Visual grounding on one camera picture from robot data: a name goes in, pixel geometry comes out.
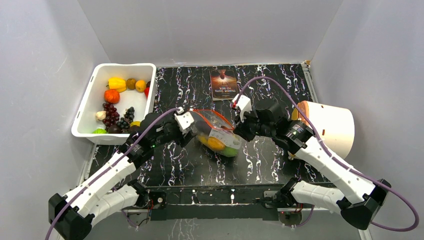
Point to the yellow pear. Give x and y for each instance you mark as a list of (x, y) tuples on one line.
[(203, 139)]

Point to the white plastic bin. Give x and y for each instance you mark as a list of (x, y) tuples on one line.
[(85, 122)]

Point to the white cylinder orange lid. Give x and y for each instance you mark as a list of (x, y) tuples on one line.
[(335, 125)]

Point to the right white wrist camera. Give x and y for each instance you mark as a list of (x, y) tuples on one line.
[(242, 104)]

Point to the green cabbage toy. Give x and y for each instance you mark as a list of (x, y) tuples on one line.
[(100, 131)]

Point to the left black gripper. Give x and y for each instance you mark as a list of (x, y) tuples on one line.
[(183, 138)]

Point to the dark red grape bunch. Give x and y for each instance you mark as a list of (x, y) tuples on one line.
[(112, 115)]

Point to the black grape bunch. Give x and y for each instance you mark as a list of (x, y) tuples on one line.
[(125, 121)]

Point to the garlic bulb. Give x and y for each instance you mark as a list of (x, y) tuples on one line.
[(100, 115)]

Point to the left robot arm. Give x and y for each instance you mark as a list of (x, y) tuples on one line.
[(99, 185)]

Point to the dark plum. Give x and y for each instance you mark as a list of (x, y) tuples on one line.
[(114, 129)]

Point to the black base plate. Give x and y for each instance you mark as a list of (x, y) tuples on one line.
[(213, 202)]

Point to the clear zip top bag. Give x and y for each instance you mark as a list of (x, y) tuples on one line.
[(221, 128)]

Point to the aluminium frame rail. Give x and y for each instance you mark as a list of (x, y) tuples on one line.
[(74, 214)]

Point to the small orange round fruit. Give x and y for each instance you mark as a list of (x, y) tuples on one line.
[(140, 86)]

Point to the red fruit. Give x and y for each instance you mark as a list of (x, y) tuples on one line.
[(146, 92)]

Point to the book with dark cover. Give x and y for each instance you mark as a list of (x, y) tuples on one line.
[(224, 84)]

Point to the brown yellow round fruit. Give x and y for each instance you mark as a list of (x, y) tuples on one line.
[(131, 83)]

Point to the purple eggplant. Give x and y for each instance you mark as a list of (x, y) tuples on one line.
[(203, 127)]

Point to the yellow bell pepper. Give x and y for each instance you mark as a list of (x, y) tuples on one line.
[(118, 84)]

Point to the green round fruit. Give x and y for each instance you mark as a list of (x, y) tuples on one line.
[(229, 152)]

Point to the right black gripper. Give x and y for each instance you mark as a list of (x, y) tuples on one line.
[(245, 126)]

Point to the yellow lemon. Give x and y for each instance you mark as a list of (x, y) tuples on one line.
[(135, 123)]

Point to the orange persimmon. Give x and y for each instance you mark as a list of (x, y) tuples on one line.
[(111, 96)]

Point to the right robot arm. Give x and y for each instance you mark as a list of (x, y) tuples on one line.
[(355, 198)]

